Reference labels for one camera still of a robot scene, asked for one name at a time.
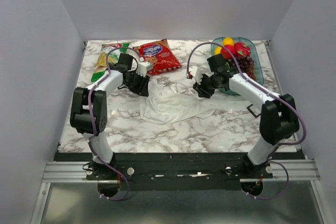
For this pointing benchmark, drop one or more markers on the orange fruit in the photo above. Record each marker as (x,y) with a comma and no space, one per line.
(228,41)

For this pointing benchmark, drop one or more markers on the red snack bag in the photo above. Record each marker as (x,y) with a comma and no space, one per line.
(160,55)

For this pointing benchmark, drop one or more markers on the aluminium rail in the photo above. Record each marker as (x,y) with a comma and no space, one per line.
(72,172)

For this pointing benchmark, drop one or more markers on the black square frame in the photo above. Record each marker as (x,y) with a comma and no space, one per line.
(253,111)

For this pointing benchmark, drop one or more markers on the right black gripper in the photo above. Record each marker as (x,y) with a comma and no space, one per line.
(202,92)

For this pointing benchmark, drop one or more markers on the pink dragon fruit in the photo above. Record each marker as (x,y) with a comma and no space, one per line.
(242,50)

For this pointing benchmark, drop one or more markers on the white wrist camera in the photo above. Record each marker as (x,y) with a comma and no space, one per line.
(143,68)
(194,73)

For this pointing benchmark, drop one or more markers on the white garment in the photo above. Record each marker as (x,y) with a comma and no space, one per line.
(176,103)

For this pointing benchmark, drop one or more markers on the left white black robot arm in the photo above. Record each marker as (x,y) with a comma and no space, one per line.
(88,113)

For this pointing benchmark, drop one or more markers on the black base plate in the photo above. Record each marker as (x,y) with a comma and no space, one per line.
(135,168)

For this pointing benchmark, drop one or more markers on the red apple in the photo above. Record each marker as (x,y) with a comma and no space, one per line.
(228,52)

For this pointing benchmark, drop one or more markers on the teal plastic fruit basket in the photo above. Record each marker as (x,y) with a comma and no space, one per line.
(253,55)

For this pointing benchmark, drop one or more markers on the yellow lemon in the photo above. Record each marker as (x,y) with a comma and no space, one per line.
(217,51)

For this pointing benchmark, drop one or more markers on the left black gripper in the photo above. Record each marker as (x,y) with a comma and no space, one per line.
(143,88)

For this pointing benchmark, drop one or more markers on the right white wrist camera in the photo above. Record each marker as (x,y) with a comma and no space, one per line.
(194,73)

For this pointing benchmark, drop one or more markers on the dark grape bunch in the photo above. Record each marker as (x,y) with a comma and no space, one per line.
(246,65)

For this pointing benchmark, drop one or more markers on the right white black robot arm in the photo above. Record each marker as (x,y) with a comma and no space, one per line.
(278,120)

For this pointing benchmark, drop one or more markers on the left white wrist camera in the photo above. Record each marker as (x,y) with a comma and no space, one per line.
(143,68)

